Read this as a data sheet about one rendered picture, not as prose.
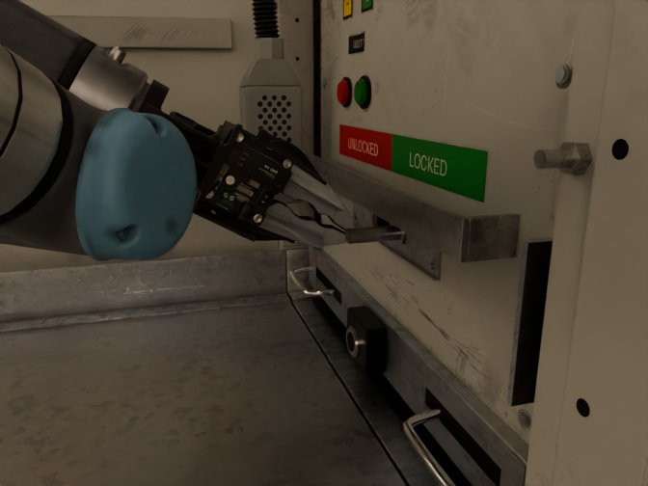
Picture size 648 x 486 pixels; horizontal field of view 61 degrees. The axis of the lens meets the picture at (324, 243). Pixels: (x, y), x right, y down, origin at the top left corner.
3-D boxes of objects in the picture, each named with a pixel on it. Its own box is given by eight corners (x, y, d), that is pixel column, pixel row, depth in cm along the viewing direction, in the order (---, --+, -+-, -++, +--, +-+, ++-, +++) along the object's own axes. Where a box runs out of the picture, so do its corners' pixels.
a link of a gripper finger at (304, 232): (354, 282, 47) (259, 235, 43) (332, 260, 52) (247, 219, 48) (371, 250, 46) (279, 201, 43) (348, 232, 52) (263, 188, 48)
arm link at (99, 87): (60, 134, 43) (105, 40, 43) (116, 161, 45) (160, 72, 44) (42, 143, 36) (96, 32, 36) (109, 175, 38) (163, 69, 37)
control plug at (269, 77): (248, 206, 68) (242, 58, 63) (242, 199, 72) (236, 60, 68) (309, 202, 70) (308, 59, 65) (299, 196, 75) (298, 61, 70)
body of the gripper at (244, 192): (259, 250, 41) (104, 175, 37) (242, 224, 49) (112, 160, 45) (309, 160, 41) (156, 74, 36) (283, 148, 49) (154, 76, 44)
